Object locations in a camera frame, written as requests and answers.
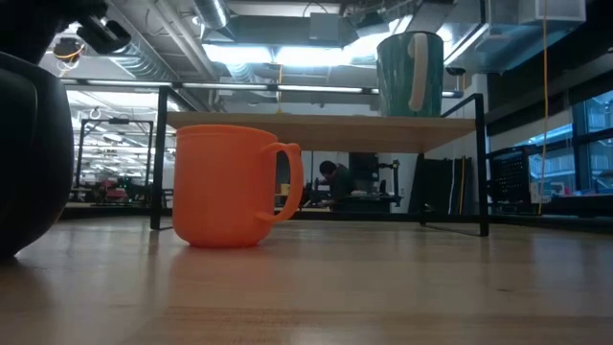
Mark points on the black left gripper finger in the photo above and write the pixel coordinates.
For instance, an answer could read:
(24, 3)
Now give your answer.
(103, 34)

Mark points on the black mug blue inside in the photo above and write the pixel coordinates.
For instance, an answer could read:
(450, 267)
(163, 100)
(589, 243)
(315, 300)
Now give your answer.
(29, 158)

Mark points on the orange plastic mug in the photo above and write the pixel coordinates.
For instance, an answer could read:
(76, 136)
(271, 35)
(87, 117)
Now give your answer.
(220, 187)

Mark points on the tall teal ceramic cup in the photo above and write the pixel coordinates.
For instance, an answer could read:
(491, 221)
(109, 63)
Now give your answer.
(395, 76)

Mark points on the round ceiling sensor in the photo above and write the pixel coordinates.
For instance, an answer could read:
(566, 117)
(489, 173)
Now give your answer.
(68, 49)

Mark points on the gray ceiling box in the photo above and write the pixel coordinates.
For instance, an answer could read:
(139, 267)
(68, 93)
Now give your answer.
(324, 26)

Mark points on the yellow background mug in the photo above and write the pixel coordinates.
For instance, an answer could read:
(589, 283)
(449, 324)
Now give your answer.
(285, 189)

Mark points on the person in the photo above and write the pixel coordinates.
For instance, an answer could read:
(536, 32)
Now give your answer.
(340, 184)

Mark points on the black background machine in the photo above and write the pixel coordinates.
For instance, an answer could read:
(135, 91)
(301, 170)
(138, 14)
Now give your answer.
(378, 187)

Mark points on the black leaning panels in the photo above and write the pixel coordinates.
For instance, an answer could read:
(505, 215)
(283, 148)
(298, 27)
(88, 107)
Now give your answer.
(436, 184)

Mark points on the black perforated crate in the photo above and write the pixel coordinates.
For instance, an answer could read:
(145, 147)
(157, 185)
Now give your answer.
(510, 177)

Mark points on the silver ventilation duct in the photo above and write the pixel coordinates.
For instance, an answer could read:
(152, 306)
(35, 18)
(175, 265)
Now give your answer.
(211, 12)

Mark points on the black background rig frame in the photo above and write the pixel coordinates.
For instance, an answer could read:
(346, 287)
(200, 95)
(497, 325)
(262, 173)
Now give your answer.
(79, 153)

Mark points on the wooden shelf black metal frame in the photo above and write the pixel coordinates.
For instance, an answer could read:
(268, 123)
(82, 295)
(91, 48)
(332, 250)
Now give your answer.
(335, 131)

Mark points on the black table frame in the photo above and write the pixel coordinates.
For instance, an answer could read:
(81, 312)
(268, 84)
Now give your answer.
(359, 217)

